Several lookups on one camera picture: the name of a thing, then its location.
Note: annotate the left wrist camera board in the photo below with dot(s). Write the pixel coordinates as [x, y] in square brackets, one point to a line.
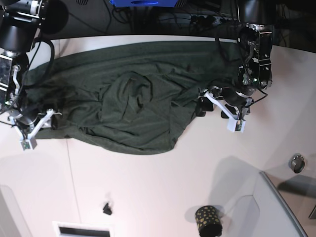
[236, 125]

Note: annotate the round metal table grommet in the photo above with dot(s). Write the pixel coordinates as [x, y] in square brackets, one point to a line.
[297, 163]

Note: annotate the blue plastic box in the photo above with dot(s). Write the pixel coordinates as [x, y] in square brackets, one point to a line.
[139, 3]

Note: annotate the black round stool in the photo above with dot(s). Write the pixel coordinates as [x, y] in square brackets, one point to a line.
[56, 17]

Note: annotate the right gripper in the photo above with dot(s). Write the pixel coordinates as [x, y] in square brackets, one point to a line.
[28, 124]

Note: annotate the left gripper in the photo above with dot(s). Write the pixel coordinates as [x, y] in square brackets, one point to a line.
[237, 103]

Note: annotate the dark green t-shirt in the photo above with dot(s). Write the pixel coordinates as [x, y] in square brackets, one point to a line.
[133, 99]

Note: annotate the black cup with gold dots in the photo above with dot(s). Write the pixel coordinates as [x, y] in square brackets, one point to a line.
[208, 222]

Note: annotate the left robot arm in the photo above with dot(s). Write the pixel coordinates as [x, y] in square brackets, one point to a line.
[253, 28]

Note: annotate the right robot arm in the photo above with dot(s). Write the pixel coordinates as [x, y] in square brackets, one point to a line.
[23, 24]

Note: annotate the small black plastic clip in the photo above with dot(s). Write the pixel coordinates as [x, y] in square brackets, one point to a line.
[107, 209]

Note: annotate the white rectangular table slot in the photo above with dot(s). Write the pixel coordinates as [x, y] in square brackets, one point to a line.
[64, 229]

